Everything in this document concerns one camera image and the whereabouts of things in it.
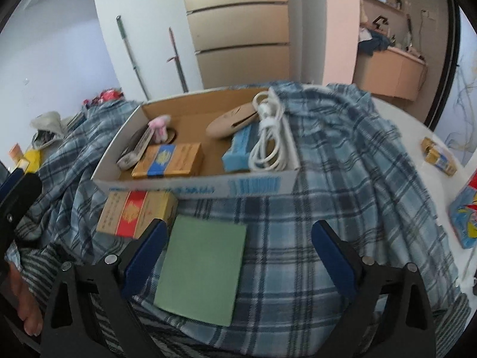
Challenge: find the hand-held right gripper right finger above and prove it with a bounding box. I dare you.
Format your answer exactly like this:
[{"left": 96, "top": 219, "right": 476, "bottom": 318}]
[{"left": 311, "top": 219, "right": 436, "bottom": 358}]

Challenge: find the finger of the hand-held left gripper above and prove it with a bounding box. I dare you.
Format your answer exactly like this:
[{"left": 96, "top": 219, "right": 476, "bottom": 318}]
[
  {"left": 0, "top": 173, "right": 42, "bottom": 239},
  {"left": 0, "top": 168, "right": 26, "bottom": 196}
]

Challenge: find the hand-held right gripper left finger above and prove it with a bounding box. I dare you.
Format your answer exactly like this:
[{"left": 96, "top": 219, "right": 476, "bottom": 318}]
[{"left": 39, "top": 218, "right": 168, "bottom": 358}]

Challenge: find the green rectangular pad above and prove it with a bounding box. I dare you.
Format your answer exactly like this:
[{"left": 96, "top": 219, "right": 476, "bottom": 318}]
[{"left": 154, "top": 214, "right": 248, "bottom": 327}]

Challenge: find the silver oblong case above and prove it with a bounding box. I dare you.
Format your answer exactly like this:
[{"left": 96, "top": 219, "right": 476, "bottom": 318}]
[{"left": 116, "top": 127, "right": 153, "bottom": 170}]

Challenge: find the pink plush toy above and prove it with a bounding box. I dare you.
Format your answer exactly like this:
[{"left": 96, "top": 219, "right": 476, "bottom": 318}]
[{"left": 148, "top": 116, "right": 173, "bottom": 143}]

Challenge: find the cardboard box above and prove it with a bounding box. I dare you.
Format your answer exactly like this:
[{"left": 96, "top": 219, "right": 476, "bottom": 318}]
[{"left": 91, "top": 87, "right": 301, "bottom": 199}]

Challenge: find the white cable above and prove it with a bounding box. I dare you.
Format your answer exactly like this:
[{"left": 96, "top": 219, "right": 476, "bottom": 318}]
[{"left": 248, "top": 90, "right": 297, "bottom": 172}]

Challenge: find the beige computer mouse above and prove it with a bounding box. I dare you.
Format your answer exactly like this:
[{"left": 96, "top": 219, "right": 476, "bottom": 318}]
[{"left": 206, "top": 104, "right": 259, "bottom": 140}]

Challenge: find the person's left hand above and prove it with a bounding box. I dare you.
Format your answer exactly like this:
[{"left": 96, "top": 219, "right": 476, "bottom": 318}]
[{"left": 7, "top": 263, "right": 44, "bottom": 338}]

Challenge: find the yellow bag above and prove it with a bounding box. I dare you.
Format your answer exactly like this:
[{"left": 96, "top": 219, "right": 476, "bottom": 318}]
[{"left": 22, "top": 149, "right": 41, "bottom": 174}]

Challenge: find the grey striped sheet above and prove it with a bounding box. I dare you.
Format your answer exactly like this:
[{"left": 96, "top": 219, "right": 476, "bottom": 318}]
[{"left": 4, "top": 239, "right": 472, "bottom": 358}]

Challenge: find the gold box with red band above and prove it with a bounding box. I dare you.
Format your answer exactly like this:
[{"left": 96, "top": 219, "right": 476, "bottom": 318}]
[{"left": 96, "top": 190, "right": 179, "bottom": 240}]

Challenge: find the grey fabric bag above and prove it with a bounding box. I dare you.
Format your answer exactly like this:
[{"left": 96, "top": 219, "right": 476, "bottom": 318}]
[{"left": 32, "top": 111, "right": 62, "bottom": 146}]

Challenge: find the blue plaid blanket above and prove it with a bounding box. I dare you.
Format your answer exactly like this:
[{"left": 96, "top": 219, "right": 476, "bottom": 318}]
[{"left": 15, "top": 80, "right": 461, "bottom": 344}]

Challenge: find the gold box with blue band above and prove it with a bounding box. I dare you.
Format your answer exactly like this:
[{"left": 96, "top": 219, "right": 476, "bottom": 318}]
[{"left": 131, "top": 142, "right": 205, "bottom": 179}]

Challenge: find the red plastic bag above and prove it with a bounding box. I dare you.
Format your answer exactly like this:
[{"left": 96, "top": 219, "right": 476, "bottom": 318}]
[{"left": 84, "top": 89, "right": 123, "bottom": 107}]

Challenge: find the blue cartoon print packet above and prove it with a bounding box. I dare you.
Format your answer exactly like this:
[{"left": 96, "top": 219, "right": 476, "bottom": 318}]
[{"left": 447, "top": 169, "right": 477, "bottom": 250}]

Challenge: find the small gold blue box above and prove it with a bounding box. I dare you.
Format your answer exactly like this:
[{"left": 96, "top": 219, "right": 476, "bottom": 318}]
[{"left": 421, "top": 137, "right": 458, "bottom": 176}]

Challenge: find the blue tissue pack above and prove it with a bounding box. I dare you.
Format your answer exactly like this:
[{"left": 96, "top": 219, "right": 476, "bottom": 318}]
[{"left": 222, "top": 124, "right": 261, "bottom": 172}]

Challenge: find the beige vanity cabinet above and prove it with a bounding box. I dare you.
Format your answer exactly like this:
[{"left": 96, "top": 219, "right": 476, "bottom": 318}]
[{"left": 352, "top": 47, "right": 428, "bottom": 101}]

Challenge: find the floral glass door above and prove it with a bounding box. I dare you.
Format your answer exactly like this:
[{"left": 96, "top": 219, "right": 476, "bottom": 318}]
[{"left": 425, "top": 0, "right": 477, "bottom": 165}]

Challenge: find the blue clothes pile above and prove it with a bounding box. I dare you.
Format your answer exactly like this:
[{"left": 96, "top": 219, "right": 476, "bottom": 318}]
[{"left": 358, "top": 30, "right": 392, "bottom": 56}]

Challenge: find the grey mop handle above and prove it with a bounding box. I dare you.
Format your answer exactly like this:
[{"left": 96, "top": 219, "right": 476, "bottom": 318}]
[{"left": 116, "top": 15, "right": 150, "bottom": 99}]

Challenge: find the pink broom handle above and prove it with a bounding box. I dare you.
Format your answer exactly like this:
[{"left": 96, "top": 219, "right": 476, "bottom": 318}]
[{"left": 167, "top": 27, "right": 189, "bottom": 94}]

